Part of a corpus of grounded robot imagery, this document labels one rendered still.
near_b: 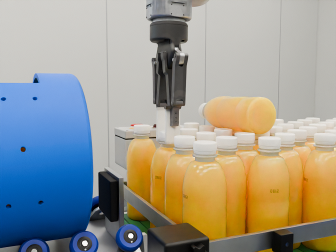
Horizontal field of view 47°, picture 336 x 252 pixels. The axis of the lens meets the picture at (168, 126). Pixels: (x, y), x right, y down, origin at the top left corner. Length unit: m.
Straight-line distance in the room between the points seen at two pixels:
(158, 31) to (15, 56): 2.82
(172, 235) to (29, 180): 0.21
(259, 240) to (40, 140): 0.37
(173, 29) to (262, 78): 4.18
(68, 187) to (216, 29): 3.97
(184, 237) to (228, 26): 4.10
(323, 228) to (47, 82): 0.52
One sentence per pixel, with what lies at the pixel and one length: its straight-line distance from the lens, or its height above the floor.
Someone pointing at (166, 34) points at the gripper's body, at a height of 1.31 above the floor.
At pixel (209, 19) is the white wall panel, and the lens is 4.42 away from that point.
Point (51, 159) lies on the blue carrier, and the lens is 0.57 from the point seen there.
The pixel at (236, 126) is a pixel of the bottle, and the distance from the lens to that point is 0.81.
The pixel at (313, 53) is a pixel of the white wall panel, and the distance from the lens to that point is 5.60.
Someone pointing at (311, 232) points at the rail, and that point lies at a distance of 0.73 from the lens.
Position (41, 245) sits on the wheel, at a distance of 0.64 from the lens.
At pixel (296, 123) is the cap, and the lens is 1.04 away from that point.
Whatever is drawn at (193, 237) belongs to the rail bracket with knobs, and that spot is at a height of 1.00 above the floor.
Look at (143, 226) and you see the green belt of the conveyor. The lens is 0.90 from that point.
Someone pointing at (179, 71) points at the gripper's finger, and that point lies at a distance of 0.72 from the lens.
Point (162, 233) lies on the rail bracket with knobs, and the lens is 0.58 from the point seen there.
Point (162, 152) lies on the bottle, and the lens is 0.76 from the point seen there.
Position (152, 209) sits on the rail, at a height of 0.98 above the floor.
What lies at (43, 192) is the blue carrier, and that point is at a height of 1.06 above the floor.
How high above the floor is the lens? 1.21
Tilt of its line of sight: 6 degrees down
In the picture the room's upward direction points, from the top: straight up
